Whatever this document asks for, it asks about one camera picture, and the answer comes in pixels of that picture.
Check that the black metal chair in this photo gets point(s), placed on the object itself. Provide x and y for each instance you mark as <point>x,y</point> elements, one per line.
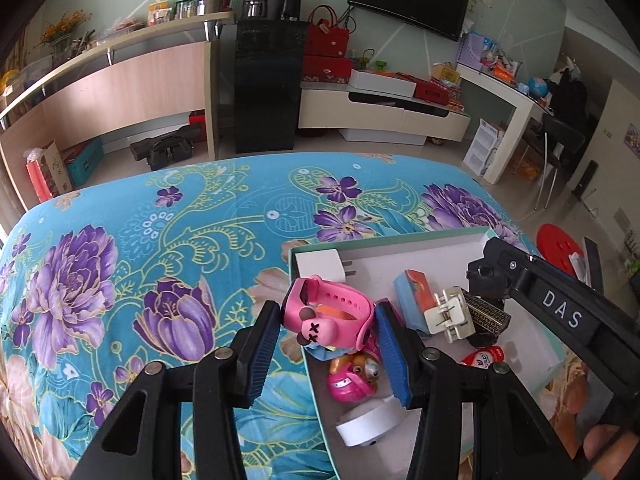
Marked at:
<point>560,140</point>

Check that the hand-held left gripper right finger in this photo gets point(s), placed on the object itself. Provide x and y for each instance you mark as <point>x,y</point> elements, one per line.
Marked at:
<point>395,355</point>

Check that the person's right hand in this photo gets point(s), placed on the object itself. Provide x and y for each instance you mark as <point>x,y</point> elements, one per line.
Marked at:
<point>607,447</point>

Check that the red flat box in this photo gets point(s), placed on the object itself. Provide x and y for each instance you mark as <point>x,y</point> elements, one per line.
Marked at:
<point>435,91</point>

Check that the black water dispenser cabinet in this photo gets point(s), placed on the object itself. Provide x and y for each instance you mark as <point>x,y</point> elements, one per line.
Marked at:
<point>265,85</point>

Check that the red gift box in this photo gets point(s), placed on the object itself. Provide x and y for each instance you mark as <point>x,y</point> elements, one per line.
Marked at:
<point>325,67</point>

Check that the white wrist watch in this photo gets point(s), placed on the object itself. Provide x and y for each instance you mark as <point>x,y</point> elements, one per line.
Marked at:
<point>367,425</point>

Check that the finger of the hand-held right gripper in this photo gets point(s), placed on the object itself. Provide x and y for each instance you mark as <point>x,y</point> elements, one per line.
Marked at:
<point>492,272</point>

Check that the orange plastic clip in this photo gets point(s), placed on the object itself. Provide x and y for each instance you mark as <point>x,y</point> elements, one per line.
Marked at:
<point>340,314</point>

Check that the red round stool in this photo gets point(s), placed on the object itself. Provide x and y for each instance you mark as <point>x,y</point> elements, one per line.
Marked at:
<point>560,245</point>

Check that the blue and pink box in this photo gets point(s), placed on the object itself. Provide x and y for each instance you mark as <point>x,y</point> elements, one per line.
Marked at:
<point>415,295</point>

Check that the white flat box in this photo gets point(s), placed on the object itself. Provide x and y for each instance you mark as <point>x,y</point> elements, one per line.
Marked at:
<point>382,80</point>

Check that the black jacket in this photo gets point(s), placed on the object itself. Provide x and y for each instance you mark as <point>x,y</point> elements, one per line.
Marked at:
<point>567,95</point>

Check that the white hair clip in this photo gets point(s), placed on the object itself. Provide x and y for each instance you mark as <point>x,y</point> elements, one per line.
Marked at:
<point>447,315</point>

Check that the pink wrist watch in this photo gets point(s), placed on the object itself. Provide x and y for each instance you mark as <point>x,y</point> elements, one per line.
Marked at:
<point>325,305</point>

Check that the purple basket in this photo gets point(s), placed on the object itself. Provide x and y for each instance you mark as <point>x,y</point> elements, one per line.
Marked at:
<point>472,50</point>

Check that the red handbag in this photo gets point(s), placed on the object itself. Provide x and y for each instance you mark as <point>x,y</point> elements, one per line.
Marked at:
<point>325,37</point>

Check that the blue globe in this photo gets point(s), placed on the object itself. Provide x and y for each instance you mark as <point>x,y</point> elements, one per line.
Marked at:
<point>540,86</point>

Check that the black foot stepper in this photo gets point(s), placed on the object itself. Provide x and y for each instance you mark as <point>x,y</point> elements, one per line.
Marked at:
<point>165,147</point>

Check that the red and white bottle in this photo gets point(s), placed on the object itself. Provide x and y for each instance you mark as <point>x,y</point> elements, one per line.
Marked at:
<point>482,357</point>

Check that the orange flower bouquet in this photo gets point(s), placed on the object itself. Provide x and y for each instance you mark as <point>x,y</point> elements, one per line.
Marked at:
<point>62,25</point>

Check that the white desk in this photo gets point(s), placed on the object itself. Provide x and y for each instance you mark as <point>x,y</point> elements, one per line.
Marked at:
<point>500,90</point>

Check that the pink dog toy figure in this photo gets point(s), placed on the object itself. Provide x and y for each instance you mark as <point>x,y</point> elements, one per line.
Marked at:
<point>350,385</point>

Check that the white charger plug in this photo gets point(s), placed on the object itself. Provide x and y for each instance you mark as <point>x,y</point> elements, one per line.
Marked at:
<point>320,265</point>

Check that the cream television stand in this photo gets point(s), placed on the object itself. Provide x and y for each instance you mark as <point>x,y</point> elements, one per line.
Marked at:
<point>350,110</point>

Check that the wooden counter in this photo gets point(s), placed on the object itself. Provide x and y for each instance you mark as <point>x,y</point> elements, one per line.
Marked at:
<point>125,90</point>

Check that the teal cardboard box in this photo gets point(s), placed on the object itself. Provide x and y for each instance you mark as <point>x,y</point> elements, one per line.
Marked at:
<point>450,255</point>

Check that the gold black patterned box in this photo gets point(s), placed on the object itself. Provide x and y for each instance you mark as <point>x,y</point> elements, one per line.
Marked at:
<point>492,317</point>

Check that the red gift bag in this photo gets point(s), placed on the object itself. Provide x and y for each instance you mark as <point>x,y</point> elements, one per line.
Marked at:
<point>37,175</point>

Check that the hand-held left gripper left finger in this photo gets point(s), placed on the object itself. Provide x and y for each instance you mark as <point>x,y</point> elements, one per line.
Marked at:
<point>260,355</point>

